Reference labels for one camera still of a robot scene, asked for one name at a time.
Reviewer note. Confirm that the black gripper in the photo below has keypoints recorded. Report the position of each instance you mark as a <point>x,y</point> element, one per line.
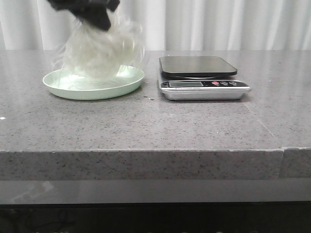
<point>93,11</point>

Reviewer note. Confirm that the white vermicelli noodle bundle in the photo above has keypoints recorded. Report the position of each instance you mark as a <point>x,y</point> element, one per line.
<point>99,55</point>

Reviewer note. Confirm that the pale green round plate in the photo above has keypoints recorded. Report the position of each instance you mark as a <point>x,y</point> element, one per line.
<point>74,87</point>

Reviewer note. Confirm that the white pleated curtain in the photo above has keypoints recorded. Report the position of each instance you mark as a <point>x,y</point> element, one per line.
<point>171,24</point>

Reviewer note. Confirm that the silver black kitchen scale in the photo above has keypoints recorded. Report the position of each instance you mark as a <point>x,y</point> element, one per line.
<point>199,78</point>

